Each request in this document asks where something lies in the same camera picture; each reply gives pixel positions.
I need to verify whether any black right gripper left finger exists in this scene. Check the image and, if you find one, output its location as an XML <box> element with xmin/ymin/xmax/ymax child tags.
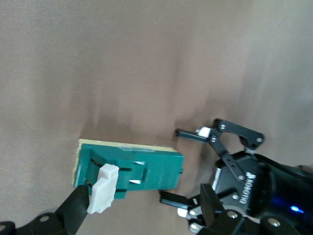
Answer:
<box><xmin>0</xmin><ymin>185</ymin><xmax>90</xmax><ymax>235</ymax></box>

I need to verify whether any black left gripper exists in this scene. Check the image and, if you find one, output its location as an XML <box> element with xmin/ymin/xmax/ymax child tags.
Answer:
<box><xmin>212</xmin><ymin>151</ymin><xmax>313</xmax><ymax>222</ymax></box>

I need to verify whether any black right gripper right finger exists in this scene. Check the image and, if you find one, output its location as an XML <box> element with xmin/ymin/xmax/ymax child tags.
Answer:
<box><xmin>200</xmin><ymin>183</ymin><xmax>302</xmax><ymax>235</ymax></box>

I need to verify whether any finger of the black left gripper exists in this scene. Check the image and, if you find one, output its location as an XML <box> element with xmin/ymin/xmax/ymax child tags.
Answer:
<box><xmin>175</xmin><ymin>118</ymin><xmax>265</xmax><ymax>182</ymax></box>
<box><xmin>159</xmin><ymin>190</ymin><xmax>208</xmax><ymax>232</ymax></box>

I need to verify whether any green load switch white handle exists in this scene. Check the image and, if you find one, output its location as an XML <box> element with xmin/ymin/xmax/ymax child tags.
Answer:
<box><xmin>70</xmin><ymin>138</ymin><xmax>185</xmax><ymax>215</ymax></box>

